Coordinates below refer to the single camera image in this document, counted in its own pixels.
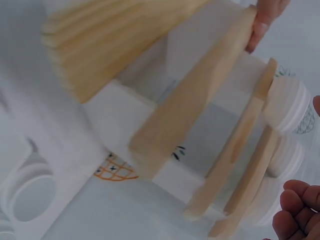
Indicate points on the person's left hand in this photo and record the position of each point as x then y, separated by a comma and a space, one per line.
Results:
267, 15

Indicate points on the person's right hand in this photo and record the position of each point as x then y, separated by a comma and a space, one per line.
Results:
300, 215

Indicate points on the person's left fingers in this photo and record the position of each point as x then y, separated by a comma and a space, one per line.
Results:
258, 32

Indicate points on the wooden rack with white posts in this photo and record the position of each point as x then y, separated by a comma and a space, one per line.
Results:
190, 100

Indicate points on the white ribbed jar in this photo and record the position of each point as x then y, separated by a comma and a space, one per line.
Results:
286, 156
290, 105

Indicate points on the white holder with round openings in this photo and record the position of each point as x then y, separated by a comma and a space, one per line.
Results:
27, 190

